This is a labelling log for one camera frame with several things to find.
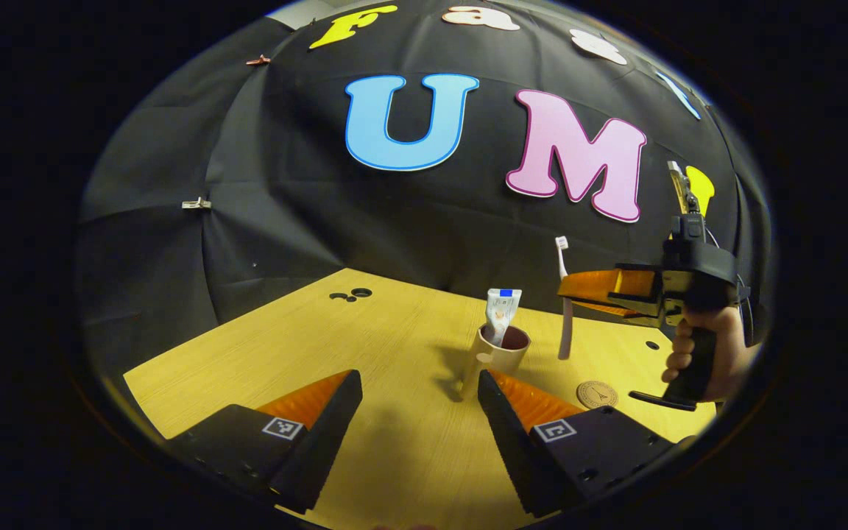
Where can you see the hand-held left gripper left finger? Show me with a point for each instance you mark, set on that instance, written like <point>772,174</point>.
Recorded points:
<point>324,442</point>

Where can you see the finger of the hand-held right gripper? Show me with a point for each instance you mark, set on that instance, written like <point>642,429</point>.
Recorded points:
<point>593,283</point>

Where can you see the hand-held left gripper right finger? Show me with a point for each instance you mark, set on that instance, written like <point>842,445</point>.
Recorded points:
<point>512,449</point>

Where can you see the pink toothbrush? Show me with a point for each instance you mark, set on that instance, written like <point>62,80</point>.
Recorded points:
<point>565,338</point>

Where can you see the beige cup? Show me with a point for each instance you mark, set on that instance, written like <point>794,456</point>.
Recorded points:
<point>501,361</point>

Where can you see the white toothpaste tube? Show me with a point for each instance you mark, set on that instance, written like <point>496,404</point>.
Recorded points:
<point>501,316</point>

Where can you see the round brown coaster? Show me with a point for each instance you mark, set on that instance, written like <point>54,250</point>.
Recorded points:
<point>597,394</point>

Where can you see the wooden desktop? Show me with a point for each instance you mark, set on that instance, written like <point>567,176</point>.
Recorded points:
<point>394,346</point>

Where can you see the keyhole black desk grommet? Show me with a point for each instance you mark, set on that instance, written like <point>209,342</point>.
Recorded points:
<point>352,294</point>

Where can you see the black backdrop cloth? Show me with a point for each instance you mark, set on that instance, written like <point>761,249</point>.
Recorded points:
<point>306,221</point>

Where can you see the silver metal clip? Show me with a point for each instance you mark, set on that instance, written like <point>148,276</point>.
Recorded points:
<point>196,203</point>

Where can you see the copper metal clip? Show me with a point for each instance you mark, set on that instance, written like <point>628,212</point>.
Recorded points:
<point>258,59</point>

